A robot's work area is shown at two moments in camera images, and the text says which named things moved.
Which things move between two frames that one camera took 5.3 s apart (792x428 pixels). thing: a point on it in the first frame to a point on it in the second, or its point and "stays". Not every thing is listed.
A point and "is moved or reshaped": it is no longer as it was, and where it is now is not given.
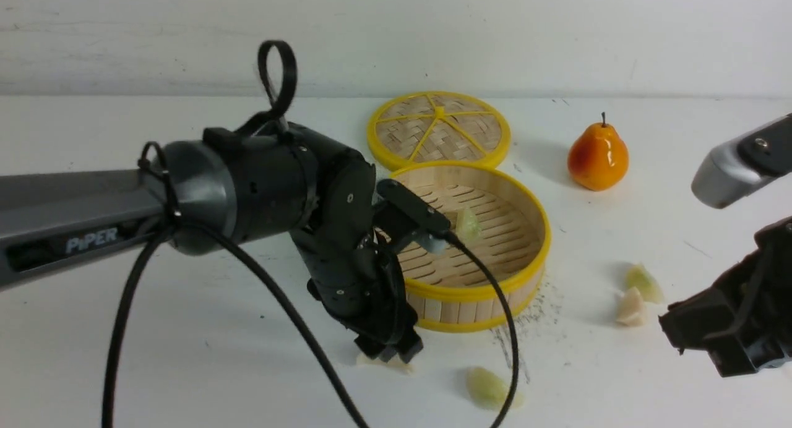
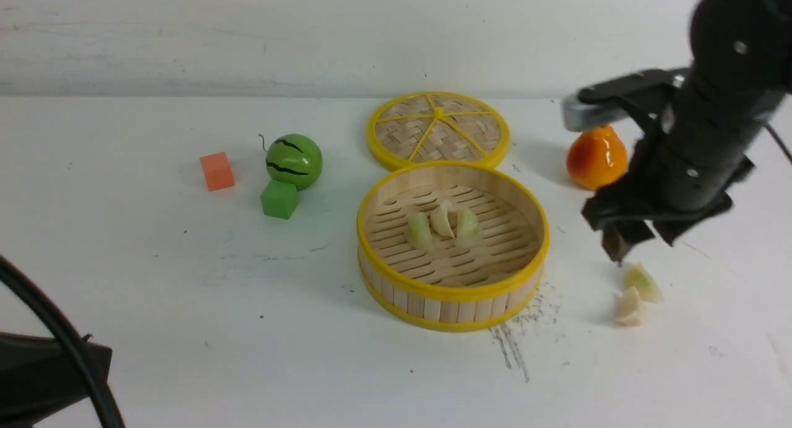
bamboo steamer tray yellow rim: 500,218 stays
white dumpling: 363,360 is moved or reshaped
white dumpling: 632,310 stays
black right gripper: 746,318 to 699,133
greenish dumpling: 640,277 stays
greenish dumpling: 489,391 is moved or reshaped
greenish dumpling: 468,226 stays
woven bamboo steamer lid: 435,127 stays
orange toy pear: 598,159 stays
